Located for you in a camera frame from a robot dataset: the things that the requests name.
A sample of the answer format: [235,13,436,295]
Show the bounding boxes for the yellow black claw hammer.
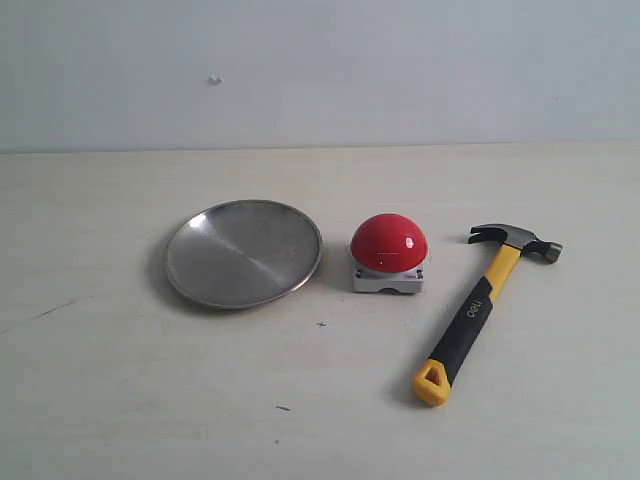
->
[412,223,563,407]

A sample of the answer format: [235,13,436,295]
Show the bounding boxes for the round stainless steel plate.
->
[163,199,323,310]

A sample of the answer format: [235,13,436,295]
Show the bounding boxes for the red dome push button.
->
[350,213,429,295]

